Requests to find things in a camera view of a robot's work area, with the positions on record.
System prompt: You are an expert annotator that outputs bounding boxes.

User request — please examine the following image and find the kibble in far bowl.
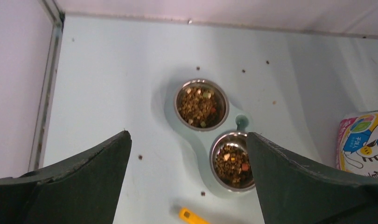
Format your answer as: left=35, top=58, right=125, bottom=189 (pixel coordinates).
left=178, top=87, right=219, bottom=128

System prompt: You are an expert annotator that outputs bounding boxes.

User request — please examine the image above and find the pet food bag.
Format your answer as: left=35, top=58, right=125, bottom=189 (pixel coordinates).
left=336, top=111, right=378, bottom=179

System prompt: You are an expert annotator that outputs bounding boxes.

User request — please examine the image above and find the mint double bowl stand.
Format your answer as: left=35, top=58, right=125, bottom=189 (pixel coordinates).
left=164, top=78, right=255, bottom=198

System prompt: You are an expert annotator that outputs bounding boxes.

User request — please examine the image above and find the kibble in bowl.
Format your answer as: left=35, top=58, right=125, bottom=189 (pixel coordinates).
left=178, top=87, right=219, bottom=128
left=214, top=144, right=253, bottom=188

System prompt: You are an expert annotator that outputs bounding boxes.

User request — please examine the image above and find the steel bowl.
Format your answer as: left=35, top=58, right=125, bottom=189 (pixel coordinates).
left=173, top=78, right=230, bottom=132
left=209, top=131, right=255, bottom=193

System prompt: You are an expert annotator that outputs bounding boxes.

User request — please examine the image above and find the kibble in near bowl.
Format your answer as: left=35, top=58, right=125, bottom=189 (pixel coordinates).
left=214, top=144, right=253, bottom=188

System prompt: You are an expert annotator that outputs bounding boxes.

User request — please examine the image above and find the yellow plastic scoop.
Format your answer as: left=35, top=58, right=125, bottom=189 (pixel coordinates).
left=178, top=208, right=210, bottom=224

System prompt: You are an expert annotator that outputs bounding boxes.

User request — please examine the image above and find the far steel bowl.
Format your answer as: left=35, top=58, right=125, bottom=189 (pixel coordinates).
left=173, top=78, right=230, bottom=132

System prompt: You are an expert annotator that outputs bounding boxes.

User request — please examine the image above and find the near steel bowl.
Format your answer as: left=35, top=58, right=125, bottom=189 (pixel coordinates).
left=209, top=131, right=255, bottom=193

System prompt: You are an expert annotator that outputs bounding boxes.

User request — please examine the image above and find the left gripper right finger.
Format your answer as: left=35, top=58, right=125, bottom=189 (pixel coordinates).
left=246, top=132, right=378, bottom=224

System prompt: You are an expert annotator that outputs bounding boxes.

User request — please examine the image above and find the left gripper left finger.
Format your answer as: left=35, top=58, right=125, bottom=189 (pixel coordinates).
left=0, top=131, right=132, bottom=224

